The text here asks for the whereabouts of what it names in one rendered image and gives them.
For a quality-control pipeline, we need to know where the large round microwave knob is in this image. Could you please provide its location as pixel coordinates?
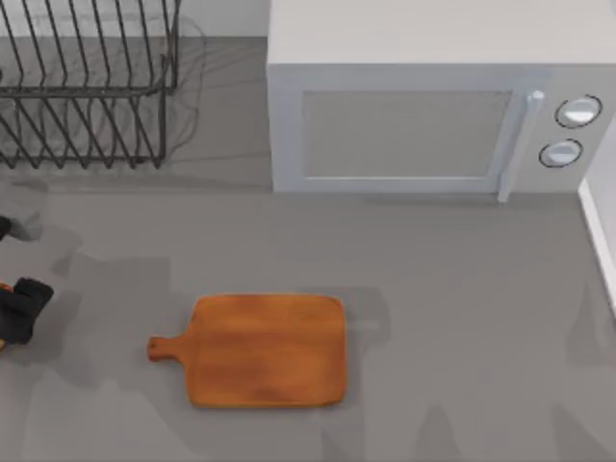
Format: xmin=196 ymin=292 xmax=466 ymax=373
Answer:
xmin=553 ymin=94 xmax=604 ymax=130

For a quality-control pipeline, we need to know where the pale microwave door handle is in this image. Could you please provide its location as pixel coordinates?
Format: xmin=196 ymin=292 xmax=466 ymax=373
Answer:
xmin=497 ymin=90 xmax=547 ymax=204

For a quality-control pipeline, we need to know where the small round microwave knob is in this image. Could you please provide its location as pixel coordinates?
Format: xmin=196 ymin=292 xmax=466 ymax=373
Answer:
xmin=537 ymin=138 xmax=585 ymax=169

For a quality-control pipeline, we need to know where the pale grey microwave oven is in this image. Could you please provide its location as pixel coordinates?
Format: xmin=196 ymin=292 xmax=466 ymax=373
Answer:
xmin=265 ymin=0 xmax=616 ymax=204

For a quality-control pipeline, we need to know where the wooden cutting board with handle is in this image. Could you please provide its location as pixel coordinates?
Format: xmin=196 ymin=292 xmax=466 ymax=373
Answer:
xmin=146 ymin=294 xmax=347 ymax=410

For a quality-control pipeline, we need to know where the microwave oven door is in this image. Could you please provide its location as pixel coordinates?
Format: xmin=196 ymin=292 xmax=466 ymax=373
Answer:
xmin=267 ymin=64 xmax=522 ymax=194

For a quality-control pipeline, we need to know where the dark wire dish rack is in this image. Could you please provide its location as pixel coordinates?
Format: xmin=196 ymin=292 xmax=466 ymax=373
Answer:
xmin=0 ymin=0 xmax=185 ymax=170

